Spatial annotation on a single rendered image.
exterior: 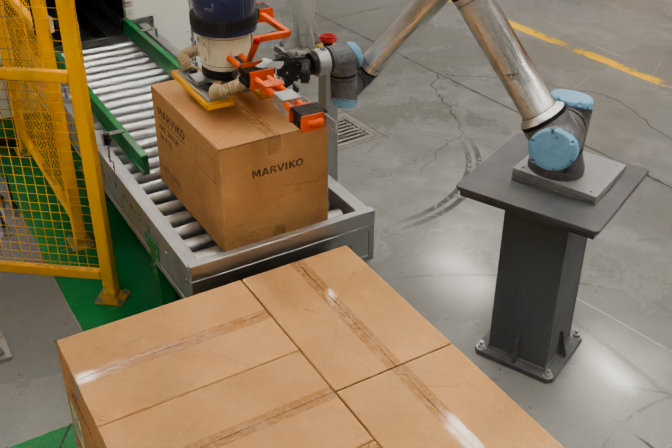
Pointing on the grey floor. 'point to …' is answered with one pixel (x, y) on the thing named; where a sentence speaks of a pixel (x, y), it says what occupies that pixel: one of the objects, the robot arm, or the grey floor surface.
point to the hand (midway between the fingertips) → (260, 77)
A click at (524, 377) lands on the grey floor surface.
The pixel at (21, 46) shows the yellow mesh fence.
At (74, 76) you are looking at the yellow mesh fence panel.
